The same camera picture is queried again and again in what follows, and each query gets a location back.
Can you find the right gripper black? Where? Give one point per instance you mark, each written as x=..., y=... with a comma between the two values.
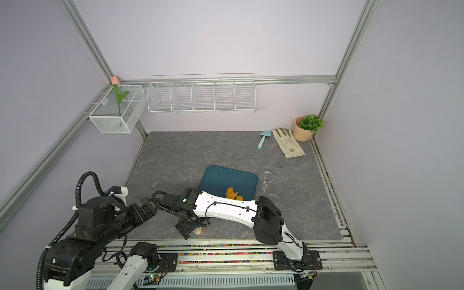
x=183, y=229

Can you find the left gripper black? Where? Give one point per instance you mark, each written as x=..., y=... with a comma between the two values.
x=140, y=215

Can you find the clear jar with cookies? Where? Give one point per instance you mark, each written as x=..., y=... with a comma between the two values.
x=266, y=179

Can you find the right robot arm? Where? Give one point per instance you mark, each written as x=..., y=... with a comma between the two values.
x=195, y=208

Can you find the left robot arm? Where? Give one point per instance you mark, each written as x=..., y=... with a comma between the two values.
x=98, y=220

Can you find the teal plastic tray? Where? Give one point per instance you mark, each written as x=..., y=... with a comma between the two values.
x=217, y=180

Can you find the light blue garden trowel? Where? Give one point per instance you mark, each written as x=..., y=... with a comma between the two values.
x=264, y=135

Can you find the beige gardening glove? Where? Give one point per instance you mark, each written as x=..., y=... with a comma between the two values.
x=287, y=143

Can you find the pink artificial tulip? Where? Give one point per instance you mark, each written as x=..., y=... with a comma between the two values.
x=119, y=95

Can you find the potted green plant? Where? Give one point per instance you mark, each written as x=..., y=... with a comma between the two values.
x=306, y=126

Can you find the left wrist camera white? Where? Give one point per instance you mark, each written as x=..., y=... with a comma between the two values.
x=119, y=192

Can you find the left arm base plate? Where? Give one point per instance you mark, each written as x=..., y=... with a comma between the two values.
x=162, y=263

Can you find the white vented cable duct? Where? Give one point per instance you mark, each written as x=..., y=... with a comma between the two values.
x=216, y=281

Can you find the white mesh wall basket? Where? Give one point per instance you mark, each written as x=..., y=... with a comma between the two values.
x=105, y=115

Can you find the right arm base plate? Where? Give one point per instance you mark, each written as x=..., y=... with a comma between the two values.
x=310, y=261

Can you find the white wire wall shelf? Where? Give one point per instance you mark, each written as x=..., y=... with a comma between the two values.
x=178, y=93

